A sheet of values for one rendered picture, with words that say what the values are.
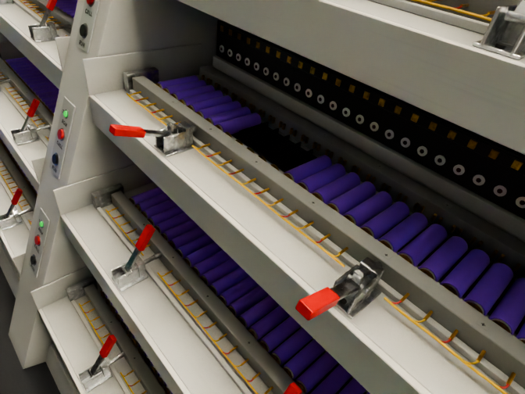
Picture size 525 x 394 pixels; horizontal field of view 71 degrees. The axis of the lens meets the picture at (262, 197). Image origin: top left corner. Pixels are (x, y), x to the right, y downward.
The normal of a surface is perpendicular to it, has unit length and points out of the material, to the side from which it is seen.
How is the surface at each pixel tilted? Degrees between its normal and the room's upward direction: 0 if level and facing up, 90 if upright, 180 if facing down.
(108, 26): 90
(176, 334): 22
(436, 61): 112
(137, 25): 90
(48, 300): 90
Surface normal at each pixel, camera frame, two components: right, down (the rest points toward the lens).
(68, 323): 0.12, -0.78
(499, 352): -0.73, 0.35
